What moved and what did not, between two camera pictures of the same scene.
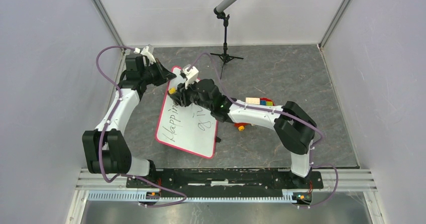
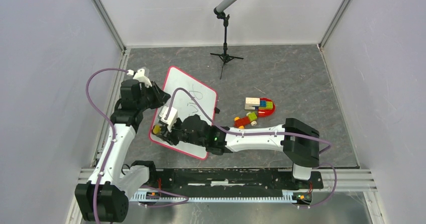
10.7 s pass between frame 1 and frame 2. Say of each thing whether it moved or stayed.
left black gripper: moved
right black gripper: moved
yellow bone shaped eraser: moved
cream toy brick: stayed
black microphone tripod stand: stayed
